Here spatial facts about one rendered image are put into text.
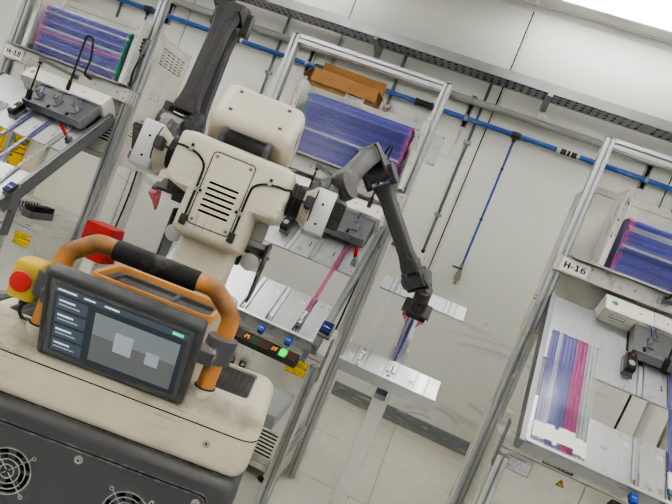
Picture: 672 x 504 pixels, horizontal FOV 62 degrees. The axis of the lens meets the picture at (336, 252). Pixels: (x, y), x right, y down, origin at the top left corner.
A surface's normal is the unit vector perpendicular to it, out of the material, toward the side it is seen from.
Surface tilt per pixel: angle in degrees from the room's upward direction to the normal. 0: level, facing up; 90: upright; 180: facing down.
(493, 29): 90
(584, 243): 90
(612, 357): 44
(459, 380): 90
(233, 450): 90
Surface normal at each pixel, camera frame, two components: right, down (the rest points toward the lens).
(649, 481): 0.12, -0.68
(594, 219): -0.21, -0.02
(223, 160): 0.07, -0.06
